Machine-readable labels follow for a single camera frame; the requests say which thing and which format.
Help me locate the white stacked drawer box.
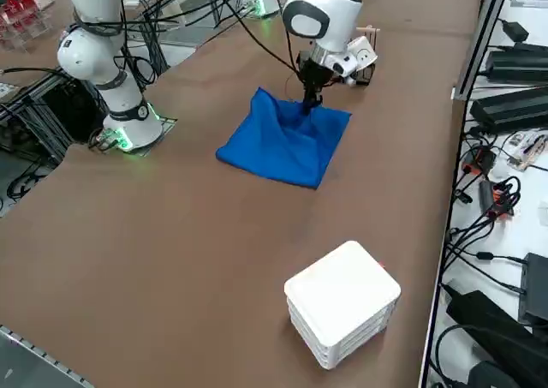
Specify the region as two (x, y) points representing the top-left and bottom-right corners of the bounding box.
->
(283, 240), (402, 371)

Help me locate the black box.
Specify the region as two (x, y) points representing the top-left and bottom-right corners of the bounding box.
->
(517, 253), (548, 325)

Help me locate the aluminium camera mast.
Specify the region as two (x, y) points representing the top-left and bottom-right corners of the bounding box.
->
(452, 0), (515, 102)

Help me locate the aluminium table rail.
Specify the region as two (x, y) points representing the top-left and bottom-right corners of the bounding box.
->
(0, 323), (95, 388)

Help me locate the small black adapter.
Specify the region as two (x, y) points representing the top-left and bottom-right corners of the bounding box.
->
(500, 18), (531, 42)

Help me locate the grey cable hub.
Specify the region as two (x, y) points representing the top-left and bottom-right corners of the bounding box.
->
(478, 177), (521, 222)

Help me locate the orange and black device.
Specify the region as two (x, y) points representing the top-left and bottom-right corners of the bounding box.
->
(461, 145), (497, 177)

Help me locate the blue towel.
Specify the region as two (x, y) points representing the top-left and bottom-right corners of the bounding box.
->
(215, 87), (353, 191)

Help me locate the white cup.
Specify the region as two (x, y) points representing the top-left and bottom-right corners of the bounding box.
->
(347, 36), (378, 70)

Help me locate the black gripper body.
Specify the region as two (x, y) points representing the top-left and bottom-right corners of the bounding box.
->
(298, 49), (334, 92)

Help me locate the black wire cup rack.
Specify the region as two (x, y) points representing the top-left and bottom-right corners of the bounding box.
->
(354, 24), (382, 87)

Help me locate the clear shelf with red packets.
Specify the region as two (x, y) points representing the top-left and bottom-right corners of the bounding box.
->
(0, 0), (55, 54)

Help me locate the long black power brick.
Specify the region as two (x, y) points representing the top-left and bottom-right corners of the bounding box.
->
(469, 86), (548, 134)
(487, 49), (548, 85)

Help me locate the circuit board packet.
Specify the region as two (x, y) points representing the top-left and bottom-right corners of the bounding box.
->
(508, 131), (548, 171)

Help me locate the large black power adapter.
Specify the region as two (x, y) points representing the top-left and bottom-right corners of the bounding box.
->
(444, 290), (548, 388)

